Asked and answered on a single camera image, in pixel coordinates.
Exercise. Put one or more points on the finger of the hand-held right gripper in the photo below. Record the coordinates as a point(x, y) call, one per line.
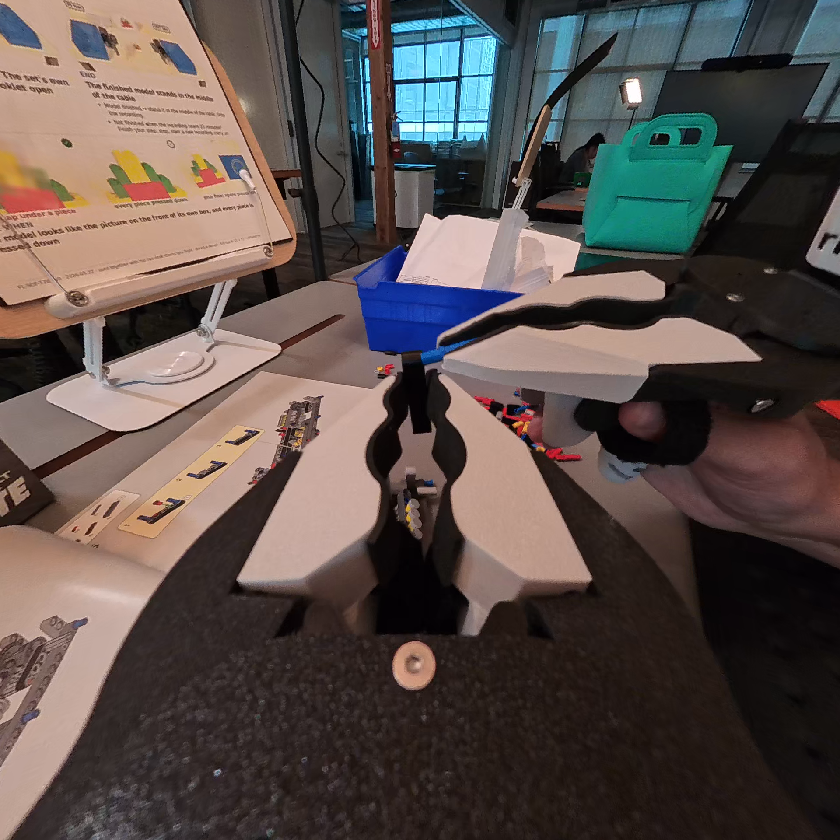
point(590, 361)
point(604, 289)

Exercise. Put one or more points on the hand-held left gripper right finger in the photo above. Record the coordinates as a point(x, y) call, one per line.
point(518, 531)

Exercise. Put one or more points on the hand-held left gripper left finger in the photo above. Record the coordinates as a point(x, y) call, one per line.
point(308, 531)

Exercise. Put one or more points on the pile of mixed lego pieces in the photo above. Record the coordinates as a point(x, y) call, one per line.
point(518, 420)

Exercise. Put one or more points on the long lego chassis assembly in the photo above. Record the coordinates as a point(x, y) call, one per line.
point(413, 505)

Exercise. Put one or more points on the lego instruction sheet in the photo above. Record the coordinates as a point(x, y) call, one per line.
point(315, 407)

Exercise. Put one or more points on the blue lego pin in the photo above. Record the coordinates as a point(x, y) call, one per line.
point(446, 353)

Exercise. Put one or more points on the short black lego beam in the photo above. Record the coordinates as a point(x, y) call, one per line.
point(417, 394)

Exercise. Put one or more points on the thick open lego instruction booklet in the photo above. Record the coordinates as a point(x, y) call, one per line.
point(65, 590)

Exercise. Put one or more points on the lego box with yellow car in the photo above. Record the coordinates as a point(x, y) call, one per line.
point(19, 485)

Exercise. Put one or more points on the person's right hand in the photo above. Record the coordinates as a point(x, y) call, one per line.
point(754, 479)

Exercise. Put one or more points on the teal carrier box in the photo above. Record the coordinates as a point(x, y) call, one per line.
point(649, 197)

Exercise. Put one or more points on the clear plastic bag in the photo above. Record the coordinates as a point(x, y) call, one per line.
point(508, 249)

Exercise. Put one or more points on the black mesh office chair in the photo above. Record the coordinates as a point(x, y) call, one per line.
point(768, 197)

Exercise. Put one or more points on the crumpled white paper bag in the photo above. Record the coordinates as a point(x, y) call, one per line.
point(446, 256)

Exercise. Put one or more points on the blue plastic bin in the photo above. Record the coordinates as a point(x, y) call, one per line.
point(420, 315)

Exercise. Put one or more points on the rectangular white lamp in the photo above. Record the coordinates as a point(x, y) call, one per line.
point(631, 93)

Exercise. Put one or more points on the large black screen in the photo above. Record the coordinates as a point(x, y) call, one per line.
point(754, 105)

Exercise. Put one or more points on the white cabinet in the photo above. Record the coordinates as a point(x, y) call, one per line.
point(413, 197)

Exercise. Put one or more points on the red fire extinguisher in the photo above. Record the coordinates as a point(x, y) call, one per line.
point(396, 138)

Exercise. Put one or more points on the large paned window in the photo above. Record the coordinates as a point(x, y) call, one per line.
point(446, 85)

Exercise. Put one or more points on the black perforated panel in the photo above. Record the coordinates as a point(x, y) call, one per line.
point(774, 656)

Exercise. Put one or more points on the black metal pole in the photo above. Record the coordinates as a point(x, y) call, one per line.
point(302, 131)

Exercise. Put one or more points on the printed paper sheet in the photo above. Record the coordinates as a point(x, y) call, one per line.
point(131, 164)

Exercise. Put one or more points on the brown wooden post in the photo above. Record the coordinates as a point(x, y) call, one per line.
point(382, 98)

